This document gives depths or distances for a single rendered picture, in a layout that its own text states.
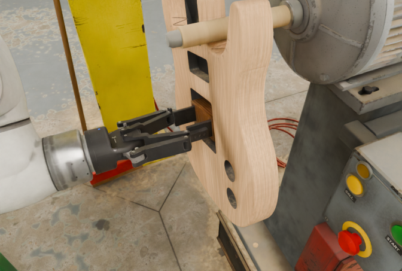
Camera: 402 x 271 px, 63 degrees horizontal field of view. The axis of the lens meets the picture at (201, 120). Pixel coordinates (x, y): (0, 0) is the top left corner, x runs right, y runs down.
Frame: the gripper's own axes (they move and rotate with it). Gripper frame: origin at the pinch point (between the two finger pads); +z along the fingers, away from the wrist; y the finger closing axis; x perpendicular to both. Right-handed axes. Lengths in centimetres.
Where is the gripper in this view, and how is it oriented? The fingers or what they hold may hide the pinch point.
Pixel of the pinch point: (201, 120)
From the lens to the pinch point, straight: 60.1
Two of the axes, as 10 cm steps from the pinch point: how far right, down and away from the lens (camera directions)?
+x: -1.2, -8.9, -4.4
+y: 3.8, 3.7, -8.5
